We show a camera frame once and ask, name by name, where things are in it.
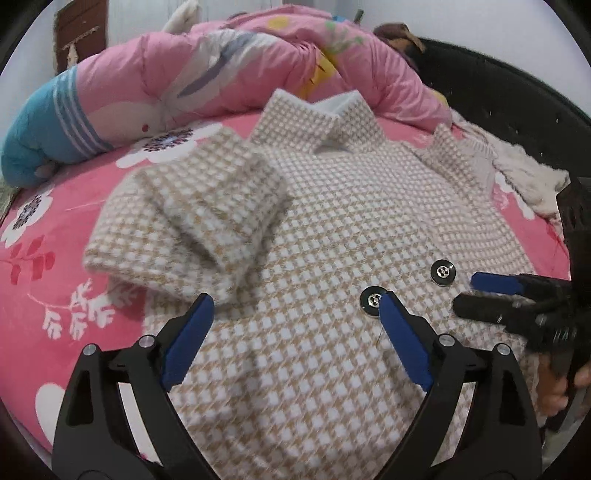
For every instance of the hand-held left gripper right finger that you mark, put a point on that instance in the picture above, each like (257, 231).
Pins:
(406, 341)

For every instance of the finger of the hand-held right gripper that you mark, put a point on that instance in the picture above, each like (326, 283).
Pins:
(496, 282)
(485, 308)

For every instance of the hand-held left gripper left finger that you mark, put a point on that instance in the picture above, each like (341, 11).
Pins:
(189, 341)

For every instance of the beige white houndstooth coat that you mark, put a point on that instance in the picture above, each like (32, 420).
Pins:
(332, 221)

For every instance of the person's right hand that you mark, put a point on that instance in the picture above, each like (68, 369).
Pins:
(549, 392)

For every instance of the white knitted cloth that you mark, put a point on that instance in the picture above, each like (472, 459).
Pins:
(526, 175)

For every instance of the pink floral plush blanket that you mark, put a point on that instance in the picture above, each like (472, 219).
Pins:
(55, 286)

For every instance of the black padded headboard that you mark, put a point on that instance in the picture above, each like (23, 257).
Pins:
(503, 92)

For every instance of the green patterned mat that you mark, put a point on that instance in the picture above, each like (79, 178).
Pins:
(5, 198)

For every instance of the pink printed quilt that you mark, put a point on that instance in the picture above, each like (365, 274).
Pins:
(184, 78)

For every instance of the brown plush toy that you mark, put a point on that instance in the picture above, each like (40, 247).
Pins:
(397, 37)

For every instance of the white plush toy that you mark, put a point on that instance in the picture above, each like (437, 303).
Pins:
(182, 16)

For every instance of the brown wooden door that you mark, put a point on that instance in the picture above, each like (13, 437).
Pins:
(81, 23)

